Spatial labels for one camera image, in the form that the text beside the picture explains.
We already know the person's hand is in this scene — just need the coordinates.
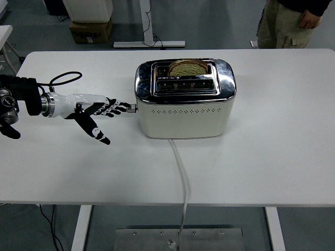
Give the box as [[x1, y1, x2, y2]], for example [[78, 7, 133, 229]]
[[298, 9, 321, 30]]

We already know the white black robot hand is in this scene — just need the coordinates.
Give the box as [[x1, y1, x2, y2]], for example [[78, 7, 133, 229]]
[[52, 93, 131, 146]]

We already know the cream chrome two-slot toaster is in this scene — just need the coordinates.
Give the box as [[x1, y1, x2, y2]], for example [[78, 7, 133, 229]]
[[126, 58, 237, 140]]

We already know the person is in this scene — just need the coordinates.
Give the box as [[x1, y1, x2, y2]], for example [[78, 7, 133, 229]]
[[256, 0, 335, 49]]

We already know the brown cardboard box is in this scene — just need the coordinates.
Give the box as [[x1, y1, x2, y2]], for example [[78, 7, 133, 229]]
[[69, 18, 114, 44]]

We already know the white box-shaped appliance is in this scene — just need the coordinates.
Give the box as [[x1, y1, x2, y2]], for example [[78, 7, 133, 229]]
[[62, 0, 114, 23]]

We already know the small white side table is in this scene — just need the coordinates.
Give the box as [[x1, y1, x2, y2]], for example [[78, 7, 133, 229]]
[[0, 25, 26, 75]]

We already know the black box on floor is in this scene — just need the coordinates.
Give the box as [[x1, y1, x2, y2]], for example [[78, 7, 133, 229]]
[[43, 0, 69, 16]]

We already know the white desk leg with foot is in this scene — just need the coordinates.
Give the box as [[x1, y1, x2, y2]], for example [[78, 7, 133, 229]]
[[113, 0, 186, 49]]

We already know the brown bread slice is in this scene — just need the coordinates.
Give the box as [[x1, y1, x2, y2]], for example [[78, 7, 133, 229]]
[[167, 59, 209, 77]]

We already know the white table leg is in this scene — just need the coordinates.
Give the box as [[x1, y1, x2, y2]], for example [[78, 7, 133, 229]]
[[70, 205, 93, 251], [264, 207, 286, 251]]

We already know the grey metal plate with screws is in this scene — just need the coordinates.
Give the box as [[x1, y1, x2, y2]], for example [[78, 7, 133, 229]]
[[114, 228, 245, 251]]

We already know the black cable at desk leg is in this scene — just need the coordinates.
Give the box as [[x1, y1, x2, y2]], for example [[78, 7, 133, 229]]
[[142, 0, 167, 50]]

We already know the thin black cable under table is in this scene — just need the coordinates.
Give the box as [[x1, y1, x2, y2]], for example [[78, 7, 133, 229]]
[[38, 204, 65, 251], [50, 204, 59, 251]]

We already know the white toaster power cable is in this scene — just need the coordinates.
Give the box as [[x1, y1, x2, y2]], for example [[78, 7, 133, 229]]
[[167, 139, 193, 248]]

